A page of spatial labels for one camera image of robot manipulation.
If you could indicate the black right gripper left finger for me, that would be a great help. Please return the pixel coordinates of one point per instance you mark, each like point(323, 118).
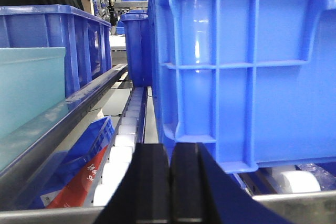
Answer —
point(143, 196)

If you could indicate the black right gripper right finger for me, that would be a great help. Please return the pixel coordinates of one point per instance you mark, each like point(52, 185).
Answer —
point(201, 192)

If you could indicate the light turquoise plastic bin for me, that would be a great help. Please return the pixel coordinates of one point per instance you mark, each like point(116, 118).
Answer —
point(32, 81)

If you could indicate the blue lower shelf bin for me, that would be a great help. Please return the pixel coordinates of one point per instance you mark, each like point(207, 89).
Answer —
point(97, 136)

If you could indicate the white roller track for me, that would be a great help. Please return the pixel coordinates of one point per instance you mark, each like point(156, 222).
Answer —
point(129, 130)

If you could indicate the red snack packet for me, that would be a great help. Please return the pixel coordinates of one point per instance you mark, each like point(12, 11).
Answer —
point(75, 192)

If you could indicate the white roller under crate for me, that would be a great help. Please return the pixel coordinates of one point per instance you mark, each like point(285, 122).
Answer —
point(296, 181)

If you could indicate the steel front shelf bar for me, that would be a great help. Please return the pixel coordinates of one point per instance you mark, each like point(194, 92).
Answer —
point(317, 207)

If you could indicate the large blue ribbed crate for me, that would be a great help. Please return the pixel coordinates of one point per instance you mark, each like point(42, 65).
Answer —
point(253, 80)

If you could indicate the blue crate at left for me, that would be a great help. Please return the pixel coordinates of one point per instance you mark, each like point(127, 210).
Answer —
point(84, 37)

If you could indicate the blue crate far centre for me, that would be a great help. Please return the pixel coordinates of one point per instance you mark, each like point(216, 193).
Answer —
point(138, 46)

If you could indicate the dark metal shelf rail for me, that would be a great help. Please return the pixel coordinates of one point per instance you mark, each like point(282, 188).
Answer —
point(30, 154)

